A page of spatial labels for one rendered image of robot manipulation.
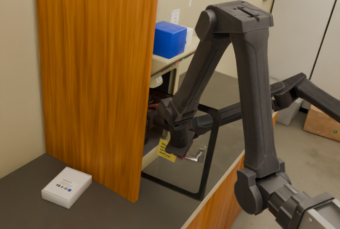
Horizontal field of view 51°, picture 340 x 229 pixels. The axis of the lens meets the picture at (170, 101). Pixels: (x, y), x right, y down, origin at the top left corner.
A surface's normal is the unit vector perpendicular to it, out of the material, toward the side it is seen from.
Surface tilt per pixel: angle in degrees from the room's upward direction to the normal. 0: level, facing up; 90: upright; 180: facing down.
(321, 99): 42
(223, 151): 0
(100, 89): 90
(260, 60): 71
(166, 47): 90
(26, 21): 90
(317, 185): 0
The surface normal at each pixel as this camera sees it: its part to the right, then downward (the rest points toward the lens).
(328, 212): 0.11, -0.87
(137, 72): -0.53, 0.35
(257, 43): 0.45, 0.17
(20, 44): 0.84, 0.34
